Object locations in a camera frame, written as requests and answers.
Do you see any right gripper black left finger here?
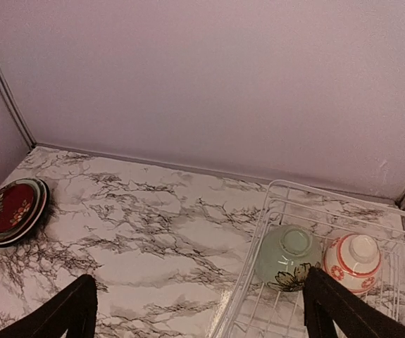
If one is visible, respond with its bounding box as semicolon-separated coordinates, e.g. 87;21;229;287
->
0;274;98;338

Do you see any aluminium left corner post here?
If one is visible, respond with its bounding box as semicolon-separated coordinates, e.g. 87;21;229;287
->
0;66;37;151

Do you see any pale green flower bowl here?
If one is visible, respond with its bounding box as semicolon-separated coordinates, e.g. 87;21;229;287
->
254;225;323;292

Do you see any dark red flower plate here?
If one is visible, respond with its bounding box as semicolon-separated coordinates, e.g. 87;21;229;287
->
0;183;36;234

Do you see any red green leaf plate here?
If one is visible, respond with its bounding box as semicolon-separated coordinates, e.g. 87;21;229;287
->
0;178;47;244

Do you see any white wire dish rack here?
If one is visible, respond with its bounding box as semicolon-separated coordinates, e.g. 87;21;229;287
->
211;180;405;337

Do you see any pale green flower plate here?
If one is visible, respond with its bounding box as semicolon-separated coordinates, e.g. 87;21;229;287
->
0;179;42;242

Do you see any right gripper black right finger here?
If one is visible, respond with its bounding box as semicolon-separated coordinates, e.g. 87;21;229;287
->
303;267;405;337

